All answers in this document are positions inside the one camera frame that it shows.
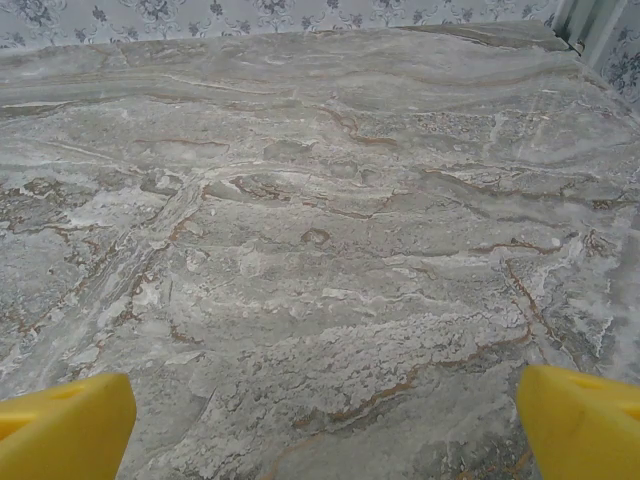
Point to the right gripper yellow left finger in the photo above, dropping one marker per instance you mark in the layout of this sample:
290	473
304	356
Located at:
65	435

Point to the aluminium corner post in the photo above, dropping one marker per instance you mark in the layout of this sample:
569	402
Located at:
580	25

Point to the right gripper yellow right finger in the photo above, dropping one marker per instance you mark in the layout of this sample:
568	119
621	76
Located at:
585	435

